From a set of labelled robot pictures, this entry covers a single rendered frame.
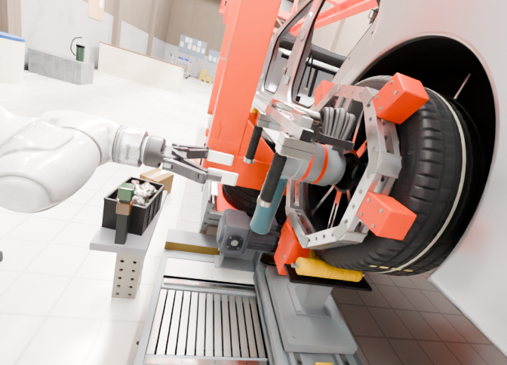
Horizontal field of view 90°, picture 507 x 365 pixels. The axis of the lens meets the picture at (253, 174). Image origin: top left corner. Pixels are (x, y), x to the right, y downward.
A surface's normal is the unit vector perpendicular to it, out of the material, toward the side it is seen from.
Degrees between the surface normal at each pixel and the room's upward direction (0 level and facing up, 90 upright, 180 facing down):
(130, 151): 90
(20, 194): 102
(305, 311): 0
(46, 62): 90
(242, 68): 90
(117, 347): 0
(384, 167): 90
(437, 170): 67
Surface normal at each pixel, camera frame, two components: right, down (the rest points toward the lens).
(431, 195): 0.21, 0.17
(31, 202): 0.14, 0.56
